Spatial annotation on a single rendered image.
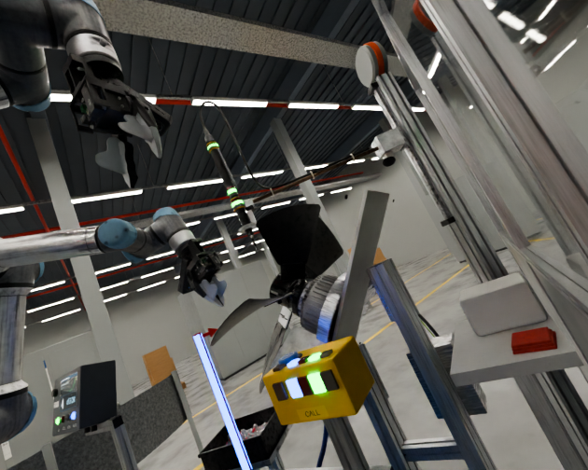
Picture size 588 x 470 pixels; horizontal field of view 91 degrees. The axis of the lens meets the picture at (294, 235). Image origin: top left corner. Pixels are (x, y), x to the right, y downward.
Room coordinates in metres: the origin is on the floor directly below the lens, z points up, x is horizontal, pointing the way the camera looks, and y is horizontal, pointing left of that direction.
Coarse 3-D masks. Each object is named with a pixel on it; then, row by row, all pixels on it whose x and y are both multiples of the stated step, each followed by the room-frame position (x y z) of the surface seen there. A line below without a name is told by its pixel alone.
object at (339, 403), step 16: (352, 336) 0.56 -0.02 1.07; (304, 352) 0.59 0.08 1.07; (336, 352) 0.49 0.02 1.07; (352, 352) 0.53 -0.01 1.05; (288, 368) 0.53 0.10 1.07; (304, 368) 0.50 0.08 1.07; (320, 368) 0.49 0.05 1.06; (336, 368) 0.47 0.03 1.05; (352, 368) 0.51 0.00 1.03; (368, 368) 0.55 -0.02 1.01; (272, 384) 0.54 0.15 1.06; (352, 384) 0.49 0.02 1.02; (368, 384) 0.53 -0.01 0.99; (272, 400) 0.55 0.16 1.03; (288, 400) 0.53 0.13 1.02; (304, 400) 0.52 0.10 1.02; (320, 400) 0.50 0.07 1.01; (336, 400) 0.49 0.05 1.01; (352, 400) 0.48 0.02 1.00; (288, 416) 0.54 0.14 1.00; (304, 416) 0.52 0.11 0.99; (320, 416) 0.51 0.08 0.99; (336, 416) 0.49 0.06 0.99
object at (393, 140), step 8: (376, 136) 1.03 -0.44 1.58; (384, 136) 1.03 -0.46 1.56; (392, 136) 1.03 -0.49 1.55; (400, 136) 1.03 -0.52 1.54; (376, 144) 1.05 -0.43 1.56; (384, 144) 1.03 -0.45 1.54; (392, 144) 1.03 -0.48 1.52; (400, 144) 1.03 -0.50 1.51; (376, 152) 1.08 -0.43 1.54; (384, 152) 1.03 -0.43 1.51
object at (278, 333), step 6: (276, 324) 1.12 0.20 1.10; (276, 330) 1.11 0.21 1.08; (282, 330) 1.07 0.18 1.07; (276, 336) 1.09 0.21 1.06; (282, 336) 1.06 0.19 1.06; (270, 342) 1.14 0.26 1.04; (276, 342) 1.07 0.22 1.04; (270, 348) 1.11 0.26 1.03; (276, 348) 1.06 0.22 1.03; (270, 354) 1.09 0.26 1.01; (276, 354) 1.04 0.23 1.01; (270, 360) 1.07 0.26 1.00; (264, 366) 1.11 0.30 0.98; (264, 372) 1.08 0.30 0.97; (264, 384) 1.02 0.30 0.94
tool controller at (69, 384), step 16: (80, 368) 0.97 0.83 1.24; (96, 368) 1.00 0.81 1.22; (112, 368) 1.04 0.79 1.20; (64, 384) 1.03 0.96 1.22; (80, 384) 0.96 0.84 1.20; (96, 384) 0.99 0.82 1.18; (112, 384) 1.03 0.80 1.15; (80, 400) 0.94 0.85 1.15; (96, 400) 0.98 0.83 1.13; (112, 400) 1.02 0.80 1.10; (80, 416) 0.94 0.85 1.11; (96, 416) 0.97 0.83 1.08; (112, 416) 1.00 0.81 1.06; (64, 432) 0.99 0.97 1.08
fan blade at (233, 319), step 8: (248, 304) 0.79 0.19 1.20; (256, 304) 0.84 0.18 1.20; (264, 304) 0.93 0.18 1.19; (232, 312) 0.77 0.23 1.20; (240, 312) 0.82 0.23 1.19; (248, 312) 0.90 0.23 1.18; (232, 320) 0.84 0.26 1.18; (240, 320) 0.92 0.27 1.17; (224, 328) 0.85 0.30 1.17; (216, 336) 0.84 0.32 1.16
